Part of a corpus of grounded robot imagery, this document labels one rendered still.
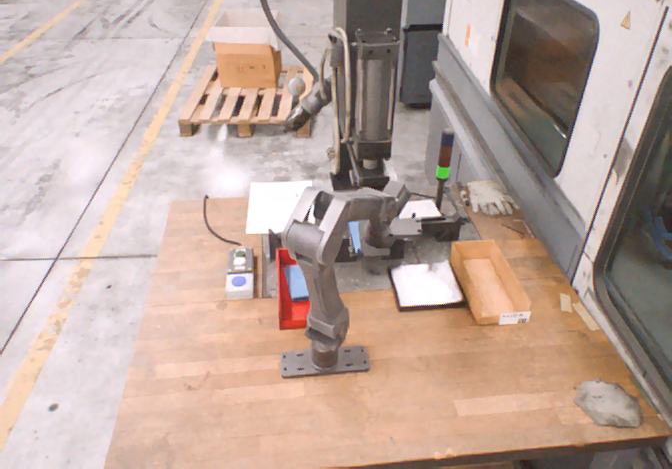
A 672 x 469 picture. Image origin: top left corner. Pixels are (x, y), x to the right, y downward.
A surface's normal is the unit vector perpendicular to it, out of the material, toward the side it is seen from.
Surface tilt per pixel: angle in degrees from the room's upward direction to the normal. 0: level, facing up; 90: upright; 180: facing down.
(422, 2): 90
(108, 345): 0
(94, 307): 0
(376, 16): 90
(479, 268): 0
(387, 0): 90
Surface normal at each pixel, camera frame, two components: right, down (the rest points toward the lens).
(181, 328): 0.00, -0.81
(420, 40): 0.05, 0.58
